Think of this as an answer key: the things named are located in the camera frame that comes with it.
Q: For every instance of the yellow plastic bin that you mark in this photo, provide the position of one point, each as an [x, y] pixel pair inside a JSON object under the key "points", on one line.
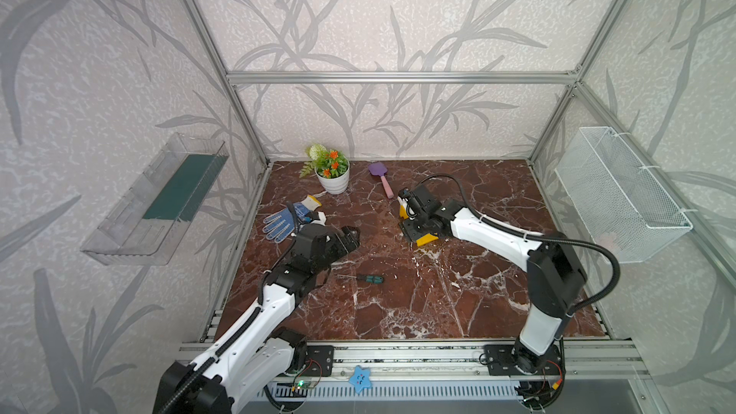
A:
{"points": [[411, 230]]}

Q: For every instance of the clear plastic wall shelf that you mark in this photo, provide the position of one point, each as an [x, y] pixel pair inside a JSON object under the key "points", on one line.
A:
{"points": [[150, 220]]}

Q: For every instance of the blue white work glove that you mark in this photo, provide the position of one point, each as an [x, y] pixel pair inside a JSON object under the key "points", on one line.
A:
{"points": [[280, 225]]}

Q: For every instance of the purple pink spatula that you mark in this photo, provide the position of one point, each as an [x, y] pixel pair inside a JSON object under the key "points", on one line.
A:
{"points": [[379, 170]]}

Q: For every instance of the green black screwdriver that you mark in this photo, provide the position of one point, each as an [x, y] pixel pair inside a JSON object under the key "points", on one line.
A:
{"points": [[365, 278]]}

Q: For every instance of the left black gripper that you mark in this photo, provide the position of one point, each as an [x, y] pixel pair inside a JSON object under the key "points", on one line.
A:
{"points": [[351, 243]]}

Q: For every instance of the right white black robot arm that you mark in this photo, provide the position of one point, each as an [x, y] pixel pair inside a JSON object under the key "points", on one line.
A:
{"points": [[555, 275]]}

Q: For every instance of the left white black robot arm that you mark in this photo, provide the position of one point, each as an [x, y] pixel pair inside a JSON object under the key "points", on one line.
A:
{"points": [[257, 348]]}

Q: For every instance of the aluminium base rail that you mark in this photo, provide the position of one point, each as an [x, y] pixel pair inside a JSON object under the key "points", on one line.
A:
{"points": [[464, 360]]}

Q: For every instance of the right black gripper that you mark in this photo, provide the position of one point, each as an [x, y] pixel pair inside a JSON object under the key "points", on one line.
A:
{"points": [[404, 226]]}

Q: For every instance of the white wire mesh basket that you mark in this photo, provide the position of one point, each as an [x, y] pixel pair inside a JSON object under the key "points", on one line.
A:
{"points": [[622, 204]]}

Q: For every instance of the potted plant white pot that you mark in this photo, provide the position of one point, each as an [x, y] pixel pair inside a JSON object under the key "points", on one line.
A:
{"points": [[330, 166]]}

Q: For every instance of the blue star toy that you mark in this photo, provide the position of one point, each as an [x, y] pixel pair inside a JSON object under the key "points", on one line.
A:
{"points": [[361, 379]]}

